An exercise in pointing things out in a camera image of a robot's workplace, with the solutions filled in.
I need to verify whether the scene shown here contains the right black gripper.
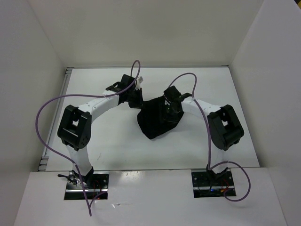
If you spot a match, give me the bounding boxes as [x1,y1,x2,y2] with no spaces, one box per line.
[158,102,180,126]

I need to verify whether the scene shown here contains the black skirt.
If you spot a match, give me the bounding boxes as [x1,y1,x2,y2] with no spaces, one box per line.
[137,96,184,140]

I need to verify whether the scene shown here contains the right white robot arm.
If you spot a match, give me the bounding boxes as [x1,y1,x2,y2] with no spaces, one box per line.
[163,86,244,151]

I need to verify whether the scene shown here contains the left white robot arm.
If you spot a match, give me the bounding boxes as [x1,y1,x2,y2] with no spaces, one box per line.
[57,74,143,188]

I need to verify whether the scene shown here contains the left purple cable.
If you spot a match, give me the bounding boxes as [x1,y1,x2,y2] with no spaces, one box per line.
[35,60,142,217]

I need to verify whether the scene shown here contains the purple cable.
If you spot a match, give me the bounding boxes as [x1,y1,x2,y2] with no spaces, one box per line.
[168,73,251,202]
[35,60,142,217]

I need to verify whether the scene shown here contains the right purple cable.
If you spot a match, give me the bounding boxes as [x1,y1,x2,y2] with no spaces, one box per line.
[168,73,251,202]

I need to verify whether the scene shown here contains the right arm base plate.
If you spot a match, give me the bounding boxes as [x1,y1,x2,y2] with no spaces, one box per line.
[191,169,236,198]

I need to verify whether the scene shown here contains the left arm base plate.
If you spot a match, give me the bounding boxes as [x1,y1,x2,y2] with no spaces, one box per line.
[59,171,109,200]

